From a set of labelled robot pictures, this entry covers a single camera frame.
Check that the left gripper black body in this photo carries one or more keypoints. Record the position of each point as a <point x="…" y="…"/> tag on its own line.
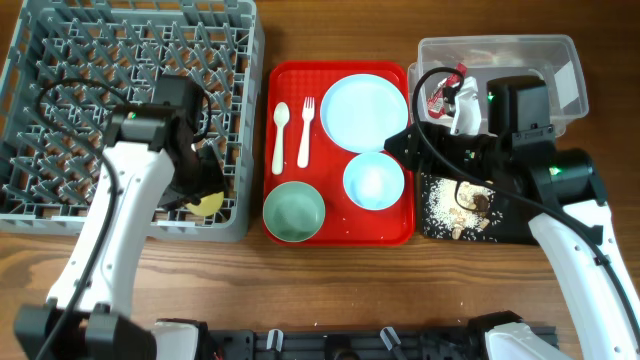
<point x="203" y="176"/>

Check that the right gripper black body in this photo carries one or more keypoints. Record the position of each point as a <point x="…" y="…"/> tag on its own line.
<point x="476" y="153"/>

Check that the yellow plastic cup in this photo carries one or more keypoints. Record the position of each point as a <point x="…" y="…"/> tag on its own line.
<point x="207" y="205"/>

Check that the red snack wrapper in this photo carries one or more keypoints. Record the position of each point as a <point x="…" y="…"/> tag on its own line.
<point x="441" y="102"/>

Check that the light blue small bowl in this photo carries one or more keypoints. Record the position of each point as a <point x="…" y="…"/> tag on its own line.
<point x="373" y="181"/>

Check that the rice and meat leftovers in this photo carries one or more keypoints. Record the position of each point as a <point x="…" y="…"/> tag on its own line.
<point x="455" y="210"/>

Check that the green saucer bowl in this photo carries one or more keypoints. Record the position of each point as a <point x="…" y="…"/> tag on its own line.
<point x="294" y="212"/>

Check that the white plastic spoon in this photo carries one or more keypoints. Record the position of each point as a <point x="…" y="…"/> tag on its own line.
<point x="281" y="117"/>

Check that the white plastic fork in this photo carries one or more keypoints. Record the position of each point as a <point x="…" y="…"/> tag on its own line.
<point x="308" y="114"/>

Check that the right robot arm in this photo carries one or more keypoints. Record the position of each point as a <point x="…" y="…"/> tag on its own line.
<point x="560" y="196"/>

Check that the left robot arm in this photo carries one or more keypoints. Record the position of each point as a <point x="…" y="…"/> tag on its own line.
<point x="148" y="161"/>

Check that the black plastic waste tray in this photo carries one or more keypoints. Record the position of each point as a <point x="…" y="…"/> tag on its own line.
<point x="512" y="230"/>

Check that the clear plastic waste bin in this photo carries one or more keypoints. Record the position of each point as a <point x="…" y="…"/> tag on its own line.
<point x="552" y="58"/>

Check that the grey plastic dishwasher rack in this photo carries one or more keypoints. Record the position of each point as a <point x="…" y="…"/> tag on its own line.
<point x="72" y="61"/>

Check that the large light blue plate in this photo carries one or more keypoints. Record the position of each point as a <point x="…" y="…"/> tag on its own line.
<point x="360" y="112"/>

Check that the red plastic serving tray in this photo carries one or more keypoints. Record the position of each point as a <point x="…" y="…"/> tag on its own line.
<point x="345" y="224"/>

